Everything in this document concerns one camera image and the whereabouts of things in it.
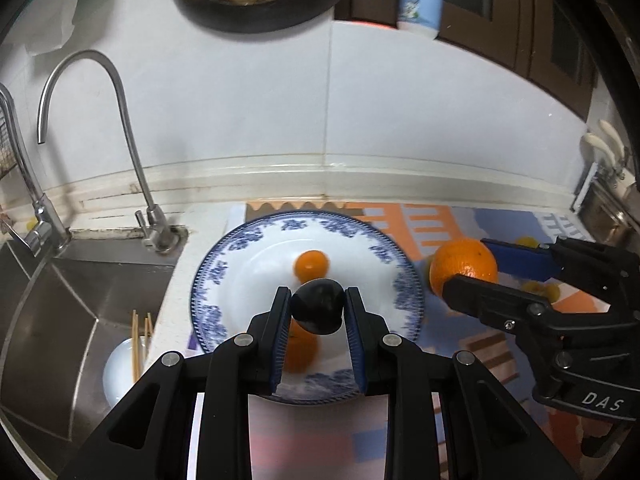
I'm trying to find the thin gooseneck steel faucet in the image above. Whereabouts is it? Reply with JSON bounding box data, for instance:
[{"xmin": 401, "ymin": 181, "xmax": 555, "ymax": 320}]
[{"xmin": 36, "ymin": 50, "xmax": 188, "ymax": 253}]

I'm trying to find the white bowl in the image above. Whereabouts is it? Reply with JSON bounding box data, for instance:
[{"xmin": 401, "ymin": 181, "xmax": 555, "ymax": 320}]
[{"xmin": 102, "ymin": 336, "xmax": 153, "ymax": 408}]

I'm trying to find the white and blue bottle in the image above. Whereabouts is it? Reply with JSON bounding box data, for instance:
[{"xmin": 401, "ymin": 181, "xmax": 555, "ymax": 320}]
[{"xmin": 396, "ymin": 0, "xmax": 447, "ymax": 41}]

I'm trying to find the metal wire rack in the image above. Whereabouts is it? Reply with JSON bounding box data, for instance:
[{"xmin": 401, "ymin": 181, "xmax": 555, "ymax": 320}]
[{"xmin": 0, "ymin": 102, "xmax": 15, "ymax": 181}]

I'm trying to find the dark purple plum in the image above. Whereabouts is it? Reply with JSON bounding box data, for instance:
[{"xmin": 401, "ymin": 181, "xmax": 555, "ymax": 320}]
[{"xmin": 291, "ymin": 280, "xmax": 347, "ymax": 336}]

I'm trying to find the blue patterned white plate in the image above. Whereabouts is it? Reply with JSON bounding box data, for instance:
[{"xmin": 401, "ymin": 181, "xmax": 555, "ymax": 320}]
[{"xmin": 189, "ymin": 210, "xmax": 426, "ymax": 405}]

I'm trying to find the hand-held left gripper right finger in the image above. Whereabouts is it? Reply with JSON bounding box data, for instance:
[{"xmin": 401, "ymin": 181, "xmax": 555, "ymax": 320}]
[{"xmin": 345, "ymin": 286, "xmax": 583, "ymax": 480}]

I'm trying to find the dark brown cabinet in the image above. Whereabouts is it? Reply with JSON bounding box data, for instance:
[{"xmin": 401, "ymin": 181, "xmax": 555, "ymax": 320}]
[{"xmin": 335, "ymin": 0, "xmax": 601, "ymax": 121}]

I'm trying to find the large steel kitchen faucet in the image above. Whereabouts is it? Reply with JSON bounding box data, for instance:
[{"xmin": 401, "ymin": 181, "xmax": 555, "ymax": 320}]
[{"xmin": 0, "ymin": 82, "xmax": 71, "ymax": 256}]

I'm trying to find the large orange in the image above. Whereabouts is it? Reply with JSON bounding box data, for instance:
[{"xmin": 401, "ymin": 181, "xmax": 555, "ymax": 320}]
[{"xmin": 429, "ymin": 239, "xmax": 499, "ymax": 301}]

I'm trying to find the wooden chopstick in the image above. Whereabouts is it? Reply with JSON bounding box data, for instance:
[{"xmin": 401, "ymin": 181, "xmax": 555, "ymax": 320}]
[{"xmin": 131, "ymin": 310, "xmax": 144, "ymax": 383}]

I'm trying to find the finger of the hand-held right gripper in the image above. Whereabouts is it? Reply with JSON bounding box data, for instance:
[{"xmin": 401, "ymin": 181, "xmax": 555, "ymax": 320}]
[
  {"xmin": 442, "ymin": 274, "xmax": 621, "ymax": 397},
  {"xmin": 481, "ymin": 236, "xmax": 636, "ymax": 311}
]

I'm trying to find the brown kiwi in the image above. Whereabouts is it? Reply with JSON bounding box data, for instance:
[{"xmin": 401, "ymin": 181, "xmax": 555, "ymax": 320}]
[{"xmin": 522, "ymin": 282, "xmax": 559, "ymax": 304}]

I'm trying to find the stainless steel sink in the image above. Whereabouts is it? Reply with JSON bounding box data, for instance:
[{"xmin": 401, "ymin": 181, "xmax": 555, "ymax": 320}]
[{"xmin": 0, "ymin": 227, "xmax": 188, "ymax": 461}]

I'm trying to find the small tangerine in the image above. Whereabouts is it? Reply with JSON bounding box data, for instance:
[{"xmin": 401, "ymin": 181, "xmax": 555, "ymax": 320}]
[
  {"xmin": 284, "ymin": 317, "xmax": 322, "ymax": 375},
  {"xmin": 293, "ymin": 250, "xmax": 331, "ymax": 283}
]

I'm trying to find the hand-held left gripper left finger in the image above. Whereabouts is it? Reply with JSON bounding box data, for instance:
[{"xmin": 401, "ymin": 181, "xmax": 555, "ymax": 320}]
[{"xmin": 57, "ymin": 286, "xmax": 293, "ymax": 480}]

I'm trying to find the metal knife holder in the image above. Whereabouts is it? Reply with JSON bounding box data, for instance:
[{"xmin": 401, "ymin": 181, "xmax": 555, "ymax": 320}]
[{"xmin": 570, "ymin": 160, "xmax": 640, "ymax": 256}]

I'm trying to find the cream handled knife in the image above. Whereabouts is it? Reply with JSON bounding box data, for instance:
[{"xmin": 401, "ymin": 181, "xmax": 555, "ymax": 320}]
[
  {"xmin": 597, "ymin": 120, "xmax": 632, "ymax": 161},
  {"xmin": 580, "ymin": 132, "xmax": 626, "ymax": 181}
]

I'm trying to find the colourful patterned mat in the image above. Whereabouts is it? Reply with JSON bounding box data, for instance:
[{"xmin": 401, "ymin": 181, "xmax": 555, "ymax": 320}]
[{"xmin": 187, "ymin": 200, "xmax": 640, "ymax": 480}]

